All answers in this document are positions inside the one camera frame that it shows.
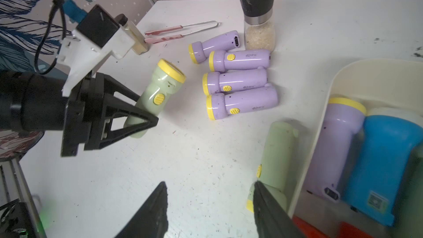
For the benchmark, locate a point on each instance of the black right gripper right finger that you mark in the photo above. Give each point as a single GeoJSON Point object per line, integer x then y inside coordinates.
{"type": "Point", "coordinates": [270, 218]}

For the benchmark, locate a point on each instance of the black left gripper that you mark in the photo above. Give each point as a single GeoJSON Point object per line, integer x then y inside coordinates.
{"type": "Point", "coordinates": [49, 105]}

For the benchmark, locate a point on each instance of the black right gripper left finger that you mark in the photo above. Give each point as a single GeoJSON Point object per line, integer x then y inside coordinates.
{"type": "Point", "coordinates": [150, 221]}

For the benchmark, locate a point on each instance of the red flashlight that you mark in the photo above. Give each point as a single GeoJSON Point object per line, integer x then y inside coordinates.
{"type": "Point", "coordinates": [347, 230]}
{"type": "Point", "coordinates": [308, 230]}

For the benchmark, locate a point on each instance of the green flashlight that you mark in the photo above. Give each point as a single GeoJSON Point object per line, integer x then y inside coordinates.
{"type": "Point", "coordinates": [166, 81]}
{"type": "Point", "coordinates": [409, 223]}
{"type": "Point", "coordinates": [280, 145]}

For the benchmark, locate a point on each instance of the blue flashlight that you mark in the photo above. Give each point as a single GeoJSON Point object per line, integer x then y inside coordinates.
{"type": "Point", "coordinates": [390, 135]}

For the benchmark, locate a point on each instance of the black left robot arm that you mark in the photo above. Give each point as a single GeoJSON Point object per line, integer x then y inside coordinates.
{"type": "Point", "coordinates": [91, 115]}

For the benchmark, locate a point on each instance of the cream plastic storage tray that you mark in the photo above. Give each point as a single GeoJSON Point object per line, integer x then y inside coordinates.
{"type": "Point", "coordinates": [375, 83]}

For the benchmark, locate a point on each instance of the small glass spice bottle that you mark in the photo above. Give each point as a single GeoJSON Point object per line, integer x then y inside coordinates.
{"type": "Point", "coordinates": [140, 46]}

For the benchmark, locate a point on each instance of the purple flashlight top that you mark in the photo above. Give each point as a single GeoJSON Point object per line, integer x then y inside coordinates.
{"type": "Point", "coordinates": [200, 51]}

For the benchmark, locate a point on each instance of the black-top pepper grinder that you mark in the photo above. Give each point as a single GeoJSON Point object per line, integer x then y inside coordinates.
{"type": "Point", "coordinates": [259, 30]}

